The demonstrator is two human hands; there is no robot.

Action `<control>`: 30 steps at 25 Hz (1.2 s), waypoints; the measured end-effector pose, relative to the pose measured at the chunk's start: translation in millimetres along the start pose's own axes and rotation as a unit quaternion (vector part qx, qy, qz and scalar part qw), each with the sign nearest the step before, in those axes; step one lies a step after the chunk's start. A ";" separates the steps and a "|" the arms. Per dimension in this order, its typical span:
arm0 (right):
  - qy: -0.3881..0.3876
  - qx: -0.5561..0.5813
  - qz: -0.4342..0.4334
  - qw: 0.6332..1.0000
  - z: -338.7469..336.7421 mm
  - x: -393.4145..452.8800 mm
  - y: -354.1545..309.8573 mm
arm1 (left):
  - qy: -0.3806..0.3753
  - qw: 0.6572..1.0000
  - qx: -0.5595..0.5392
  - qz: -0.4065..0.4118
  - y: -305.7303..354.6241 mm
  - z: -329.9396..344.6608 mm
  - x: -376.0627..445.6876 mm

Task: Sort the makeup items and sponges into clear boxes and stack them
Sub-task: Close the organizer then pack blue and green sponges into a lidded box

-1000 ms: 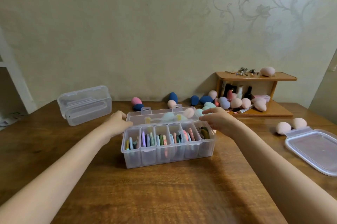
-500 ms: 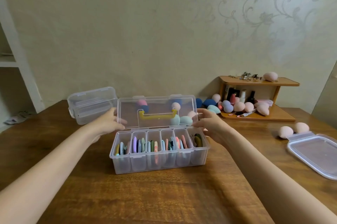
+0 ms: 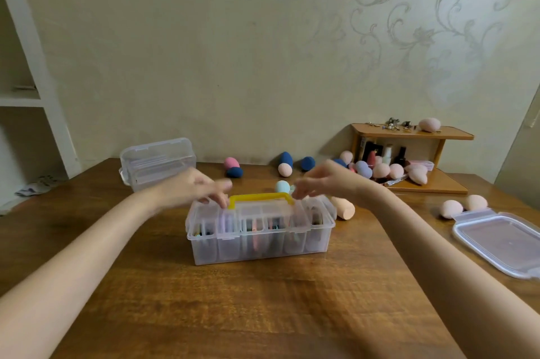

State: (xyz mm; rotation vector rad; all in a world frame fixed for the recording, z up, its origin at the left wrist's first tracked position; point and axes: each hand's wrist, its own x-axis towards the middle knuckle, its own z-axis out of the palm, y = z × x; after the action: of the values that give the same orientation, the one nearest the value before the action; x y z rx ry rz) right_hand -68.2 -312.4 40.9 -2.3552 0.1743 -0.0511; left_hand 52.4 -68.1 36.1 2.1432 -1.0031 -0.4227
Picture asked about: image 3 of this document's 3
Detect white shelf unit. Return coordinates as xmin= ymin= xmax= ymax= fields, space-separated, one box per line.
xmin=0 ymin=0 xmax=83 ymax=203

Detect large clear plastic container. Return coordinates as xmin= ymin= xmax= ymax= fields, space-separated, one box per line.
xmin=452 ymin=208 xmax=540 ymax=280

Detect pile of metal hair clips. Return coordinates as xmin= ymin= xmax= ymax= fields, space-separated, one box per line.
xmin=366 ymin=117 xmax=416 ymax=132

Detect clear divided organizer box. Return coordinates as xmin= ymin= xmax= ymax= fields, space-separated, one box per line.
xmin=185 ymin=192 xmax=337 ymax=266

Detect small wooden rack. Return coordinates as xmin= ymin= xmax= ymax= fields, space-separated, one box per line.
xmin=350 ymin=123 xmax=475 ymax=195

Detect puffs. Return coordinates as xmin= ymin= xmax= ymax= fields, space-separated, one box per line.
xmin=193 ymin=217 xmax=321 ymax=245

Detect person's left hand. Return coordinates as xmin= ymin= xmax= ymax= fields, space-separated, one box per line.
xmin=158 ymin=167 xmax=233 ymax=210

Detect pale green door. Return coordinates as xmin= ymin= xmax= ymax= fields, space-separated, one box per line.
xmin=493 ymin=84 xmax=540 ymax=199

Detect person's right forearm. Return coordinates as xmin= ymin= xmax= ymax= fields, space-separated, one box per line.
xmin=358 ymin=187 xmax=540 ymax=359

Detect pile of makeup sponges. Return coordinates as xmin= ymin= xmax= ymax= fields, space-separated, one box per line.
xmin=223 ymin=150 xmax=489 ymax=221

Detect person's left forearm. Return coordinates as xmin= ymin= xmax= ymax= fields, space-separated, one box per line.
xmin=0 ymin=187 xmax=169 ymax=359

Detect small clear plastic box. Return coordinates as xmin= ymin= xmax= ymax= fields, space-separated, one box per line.
xmin=119 ymin=137 xmax=197 ymax=193

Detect person's right hand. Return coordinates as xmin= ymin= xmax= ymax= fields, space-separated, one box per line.
xmin=291 ymin=159 xmax=380 ymax=210

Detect crumpled printed paper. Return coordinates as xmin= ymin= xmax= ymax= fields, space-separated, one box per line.
xmin=15 ymin=176 xmax=64 ymax=198

